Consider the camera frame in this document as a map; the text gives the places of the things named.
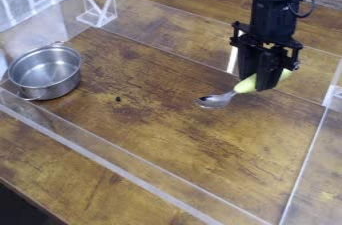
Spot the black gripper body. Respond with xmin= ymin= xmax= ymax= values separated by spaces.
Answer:
xmin=228 ymin=0 xmax=304 ymax=72

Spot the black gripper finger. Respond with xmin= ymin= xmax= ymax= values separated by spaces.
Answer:
xmin=237 ymin=45 xmax=259 ymax=79
xmin=256 ymin=49 xmax=283 ymax=91

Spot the green handled metal spoon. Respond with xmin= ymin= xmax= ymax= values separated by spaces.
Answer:
xmin=193 ymin=67 xmax=295 ymax=110

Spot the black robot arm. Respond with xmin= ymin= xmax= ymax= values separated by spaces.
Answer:
xmin=229 ymin=0 xmax=303 ymax=91

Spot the small stainless steel pot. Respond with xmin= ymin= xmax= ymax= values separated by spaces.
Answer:
xmin=8 ymin=43 xmax=81 ymax=101

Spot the clear acrylic front barrier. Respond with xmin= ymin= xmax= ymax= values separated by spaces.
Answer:
xmin=0 ymin=87 xmax=271 ymax=225

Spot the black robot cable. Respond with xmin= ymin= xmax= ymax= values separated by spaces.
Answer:
xmin=286 ymin=0 xmax=316 ymax=19

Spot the clear acrylic triangle bracket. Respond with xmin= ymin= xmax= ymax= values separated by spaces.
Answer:
xmin=76 ymin=0 xmax=117 ymax=28

